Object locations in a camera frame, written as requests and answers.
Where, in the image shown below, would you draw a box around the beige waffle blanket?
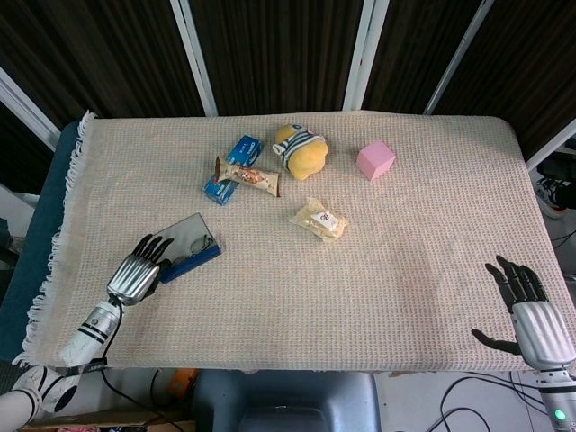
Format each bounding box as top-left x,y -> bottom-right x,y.
11,110 -> 576,377

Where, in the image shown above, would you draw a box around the orange object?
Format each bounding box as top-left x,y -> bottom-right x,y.
168,368 -> 199,397

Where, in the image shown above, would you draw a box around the cardboard box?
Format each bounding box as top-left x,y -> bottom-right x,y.
20,409 -> 197,432

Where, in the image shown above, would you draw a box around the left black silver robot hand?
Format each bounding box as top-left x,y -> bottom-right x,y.
106,233 -> 175,307

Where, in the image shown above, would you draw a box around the black floor cables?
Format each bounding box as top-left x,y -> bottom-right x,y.
425,371 -> 548,432

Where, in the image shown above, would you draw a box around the blue cookie box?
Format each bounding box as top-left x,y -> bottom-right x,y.
202,134 -> 264,207

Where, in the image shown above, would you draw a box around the white screen frame post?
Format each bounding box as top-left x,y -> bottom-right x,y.
423,0 -> 496,116
525,130 -> 576,173
342,0 -> 391,113
169,0 -> 220,117
0,67 -> 62,148

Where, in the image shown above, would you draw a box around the brown snack bar wrapper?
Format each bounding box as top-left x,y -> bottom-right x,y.
212,156 -> 282,199

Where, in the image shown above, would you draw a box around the pink cube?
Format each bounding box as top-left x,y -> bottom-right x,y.
355,139 -> 397,183

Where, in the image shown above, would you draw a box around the white sneaker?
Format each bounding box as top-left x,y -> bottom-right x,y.
537,177 -> 572,221

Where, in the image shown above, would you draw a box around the yellow plush toy striped hat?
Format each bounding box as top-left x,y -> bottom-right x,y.
272,123 -> 329,182

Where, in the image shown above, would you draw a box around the blue grey chair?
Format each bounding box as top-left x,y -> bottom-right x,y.
191,368 -> 382,432

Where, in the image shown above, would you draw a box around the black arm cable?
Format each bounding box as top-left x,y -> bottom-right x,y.
99,294 -> 185,432

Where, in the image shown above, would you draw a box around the clear bag of bread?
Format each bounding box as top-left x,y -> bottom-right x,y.
288,196 -> 350,244

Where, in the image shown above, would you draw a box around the dark blue rectangular box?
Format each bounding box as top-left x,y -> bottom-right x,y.
155,212 -> 222,285

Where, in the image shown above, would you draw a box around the thin-framed eyeglasses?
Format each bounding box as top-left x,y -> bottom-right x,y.
173,234 -> 216,266

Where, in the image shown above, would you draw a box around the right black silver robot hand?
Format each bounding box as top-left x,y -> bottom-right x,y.
471,255 -> 576,371

